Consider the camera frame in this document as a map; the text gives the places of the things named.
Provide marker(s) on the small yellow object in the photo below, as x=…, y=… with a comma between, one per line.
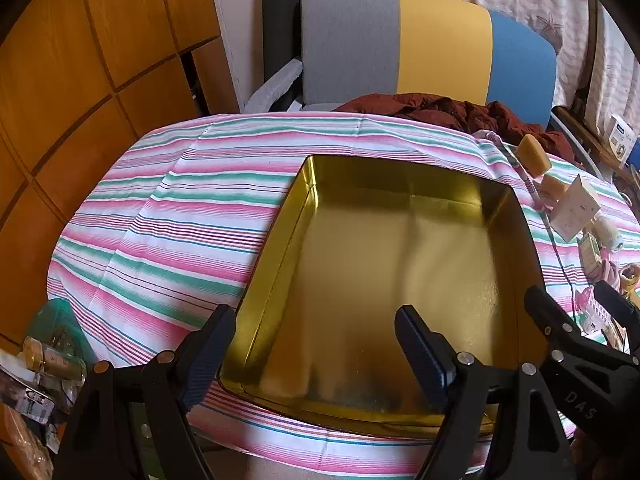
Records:
x=631, y=280

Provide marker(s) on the orange plastic bag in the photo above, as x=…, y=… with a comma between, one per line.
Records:
x=20, y=445

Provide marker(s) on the green cracker packet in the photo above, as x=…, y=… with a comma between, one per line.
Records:
x=591, y=255

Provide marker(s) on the gold tin box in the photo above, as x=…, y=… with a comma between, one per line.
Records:
x=375, y=270

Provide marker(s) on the small glass bottle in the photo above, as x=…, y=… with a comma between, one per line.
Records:
x=62, y=366

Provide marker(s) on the dark yellow sponge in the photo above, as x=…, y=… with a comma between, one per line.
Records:
x=532, y=154

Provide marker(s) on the pink white small packet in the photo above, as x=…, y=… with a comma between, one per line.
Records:
x=595, y=310

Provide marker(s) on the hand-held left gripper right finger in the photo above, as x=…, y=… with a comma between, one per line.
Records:
x=425, y=357

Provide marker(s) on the light yellow sponge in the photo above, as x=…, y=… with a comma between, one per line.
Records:
x=552, y=191

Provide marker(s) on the printed blister package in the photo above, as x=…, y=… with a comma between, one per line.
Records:
x=25, y=395

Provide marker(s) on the small white carton box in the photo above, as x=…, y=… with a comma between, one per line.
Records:
x=575, y=207

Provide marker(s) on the grey yellow blue chair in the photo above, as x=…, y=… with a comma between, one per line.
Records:
x=440, y=45

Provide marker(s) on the black rolled mat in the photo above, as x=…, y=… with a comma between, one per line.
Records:
x=280, y=20

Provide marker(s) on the striped tablecloth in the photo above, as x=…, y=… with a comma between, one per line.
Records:
x=175, y=220

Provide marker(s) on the red-brown jacket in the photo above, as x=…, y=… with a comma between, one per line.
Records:
x=450, y=110

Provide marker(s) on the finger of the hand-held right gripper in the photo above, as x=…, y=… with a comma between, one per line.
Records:
x=617, y=306
x=550, y=317

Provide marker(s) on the cream and blue rolled sock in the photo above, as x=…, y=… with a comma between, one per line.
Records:
x=609, y=232

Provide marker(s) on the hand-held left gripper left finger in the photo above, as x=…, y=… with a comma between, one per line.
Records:
x=205, y=362

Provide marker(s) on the blue white box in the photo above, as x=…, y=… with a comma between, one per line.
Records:
x=620, y=135

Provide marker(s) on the wooden cabinet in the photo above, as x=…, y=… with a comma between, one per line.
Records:
x=75, y=85

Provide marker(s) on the wooden side shelf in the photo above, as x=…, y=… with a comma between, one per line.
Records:
x=595, y=155

